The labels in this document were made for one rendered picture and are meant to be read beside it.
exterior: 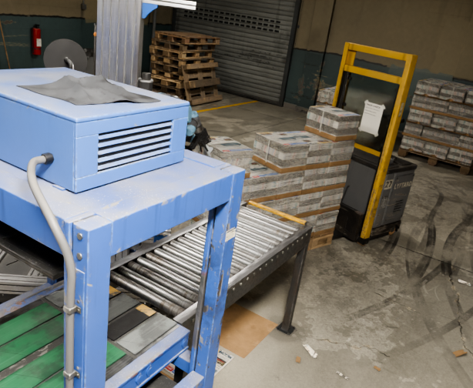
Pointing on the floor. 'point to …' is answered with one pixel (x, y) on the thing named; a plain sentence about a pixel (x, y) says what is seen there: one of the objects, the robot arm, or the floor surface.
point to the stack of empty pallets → (176, 58)
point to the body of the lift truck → (400, 172)
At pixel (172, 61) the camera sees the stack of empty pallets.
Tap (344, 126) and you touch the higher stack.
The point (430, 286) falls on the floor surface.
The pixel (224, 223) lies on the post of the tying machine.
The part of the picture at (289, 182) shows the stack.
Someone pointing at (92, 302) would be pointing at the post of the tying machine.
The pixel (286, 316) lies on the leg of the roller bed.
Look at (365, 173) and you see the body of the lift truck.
